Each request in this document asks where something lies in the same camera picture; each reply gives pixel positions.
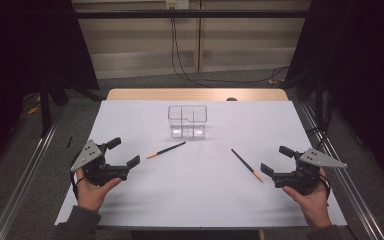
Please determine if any wooden wall post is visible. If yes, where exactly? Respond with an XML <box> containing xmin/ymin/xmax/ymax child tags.
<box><xmin>196</xmin><ymin>0</ymin><xmax>204</xmax><ymax>73</ymax></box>

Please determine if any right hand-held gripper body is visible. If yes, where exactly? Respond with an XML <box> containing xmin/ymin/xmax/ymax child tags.
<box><xmin>272</xmin><ymin>147</ymin><xmax>348</xmax><ymax>196</ymax></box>

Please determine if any dark curtain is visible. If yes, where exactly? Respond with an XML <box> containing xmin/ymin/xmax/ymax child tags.
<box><xmin>284</xmin><ymin>0</ymin><xmax>384</xmax><ymax>191</ymax></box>
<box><xmin>0</xmin><ymin>0</ymin><xmax>100</xmax><ymax>174</ymax></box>

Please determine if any black floor cable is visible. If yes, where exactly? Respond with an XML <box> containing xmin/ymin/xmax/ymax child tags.
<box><xmin>173</xmin><ymin>17</ymin><xmax>290</xmax><ymax>85</ymax></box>
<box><xmin>170</xmin><ymin>17</ymin><xmax>214</xmax><ymax>88</ymax></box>

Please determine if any person's right hand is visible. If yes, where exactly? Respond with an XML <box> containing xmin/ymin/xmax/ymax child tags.
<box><xmin>282</xmin><ymin>168</ymin><xmax>333</xmax><ymax>231</ymax></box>

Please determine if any person's left hand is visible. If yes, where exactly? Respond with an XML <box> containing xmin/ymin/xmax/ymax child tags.
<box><xmin>75</xmin><ymin>168</ymin><xmax>123</xmax><ymax>213</ymax></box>

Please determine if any yellow floor item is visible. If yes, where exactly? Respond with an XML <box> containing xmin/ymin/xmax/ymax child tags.
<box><xmin>26</xmin><ymin>104</ymin><xmax>42</xmax><ymax>116</ymax></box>

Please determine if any left hand-held gripper cable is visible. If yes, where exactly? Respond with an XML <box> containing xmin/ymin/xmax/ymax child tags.
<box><xmin>69</xmin><ymin>166</ymin><xmax>85</xmax><ymax>201</ymax></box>

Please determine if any black stand post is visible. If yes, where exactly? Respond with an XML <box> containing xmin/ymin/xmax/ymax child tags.
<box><xmin>39</xmin><ymin>78</ymin><xmax>53</xmax><ymax>138</ymax></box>

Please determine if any white wall socket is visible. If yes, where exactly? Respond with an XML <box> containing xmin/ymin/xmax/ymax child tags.
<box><xmin>165</xmin><ymin>0</ymin><xmax>190</xmax><ymax>10</ymax></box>

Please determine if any black horizontal frame bar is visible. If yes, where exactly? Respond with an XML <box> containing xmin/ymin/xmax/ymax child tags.
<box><xmin>74</xmin><ymin>9</ymin><xmax>311</xmax><ymax>19</ymax></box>

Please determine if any white table mat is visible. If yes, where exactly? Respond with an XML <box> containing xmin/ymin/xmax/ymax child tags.
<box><xmin>54</xmin><ymin>99</ymin><xmax>348</xmax><ymax>228</ymax></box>

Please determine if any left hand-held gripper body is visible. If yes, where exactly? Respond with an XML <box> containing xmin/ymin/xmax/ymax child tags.
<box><xmin>70</xmin><ymin>139</ymin><xmax>130</xmax><ymax>187</ymax></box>

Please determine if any clear plastic organiser box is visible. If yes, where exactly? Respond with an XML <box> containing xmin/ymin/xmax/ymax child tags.
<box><xmin>167</xmin><ymin>104</ymin><xmax>209</xmax><ymax>140</ymax></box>

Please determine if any wooden table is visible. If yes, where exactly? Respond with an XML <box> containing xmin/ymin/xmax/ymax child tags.
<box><xmin>105</xmin><ymin>87</ymin><xmax>289</xmax><ymax>102</ymax></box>

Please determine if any aluminium rail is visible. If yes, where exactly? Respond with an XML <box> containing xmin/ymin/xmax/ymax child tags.
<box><xmin>0</xmin><ymin>106</ymin><xmax>66</xmax><ymax>240</ymax></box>
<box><xmin>299</xmin><ymin>101</ymin><xmax>384</xmax><ymax>240</ymax></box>

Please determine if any black pencil gold end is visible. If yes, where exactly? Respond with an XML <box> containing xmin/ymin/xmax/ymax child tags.
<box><xmin>230</xmin><ymin>148</ymin><xmax>265</xmax><ymax>184</ymax></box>
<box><xmin>145</xmin><ymin>141</ymin><xmax>187</xmax><ymax>160</ymax></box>

